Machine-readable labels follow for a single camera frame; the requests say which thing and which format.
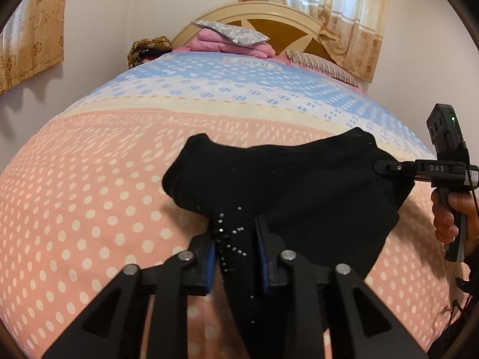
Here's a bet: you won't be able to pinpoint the person's right hand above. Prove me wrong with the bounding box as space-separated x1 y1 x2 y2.
430 189 479 247

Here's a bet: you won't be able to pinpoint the grey patterned pillow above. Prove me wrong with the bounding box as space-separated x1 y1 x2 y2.
192 20 270 47

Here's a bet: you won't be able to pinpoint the golden floral curtain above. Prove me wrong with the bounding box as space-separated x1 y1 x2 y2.
0 0 70 96

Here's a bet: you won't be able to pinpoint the brown patterned bag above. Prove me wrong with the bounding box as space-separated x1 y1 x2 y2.
127 36 173 69

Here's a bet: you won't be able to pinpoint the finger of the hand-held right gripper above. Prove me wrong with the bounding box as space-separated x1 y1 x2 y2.
373 159 416 177

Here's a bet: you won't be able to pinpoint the pink blue printed bed blanket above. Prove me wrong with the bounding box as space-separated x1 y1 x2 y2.
0 50 465 359

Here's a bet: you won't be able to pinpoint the black pants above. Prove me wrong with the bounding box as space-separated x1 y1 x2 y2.
163 127 416 359

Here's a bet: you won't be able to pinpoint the cream wooden headboard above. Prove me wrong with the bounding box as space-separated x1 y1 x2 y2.
172 2 335 62

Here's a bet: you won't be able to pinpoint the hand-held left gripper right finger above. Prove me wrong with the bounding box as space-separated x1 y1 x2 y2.
254 215 429 359

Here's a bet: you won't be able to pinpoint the striped pillow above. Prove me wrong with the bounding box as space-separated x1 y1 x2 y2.
286 50 362 86

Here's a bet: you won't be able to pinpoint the beige striped floral curtain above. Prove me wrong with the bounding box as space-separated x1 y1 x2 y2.
239 0 390 83

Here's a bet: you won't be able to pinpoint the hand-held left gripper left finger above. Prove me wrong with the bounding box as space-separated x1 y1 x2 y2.
41 232 218 359

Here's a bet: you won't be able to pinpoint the pink folded blanket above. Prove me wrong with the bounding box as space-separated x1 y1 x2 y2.
174 30 292 62

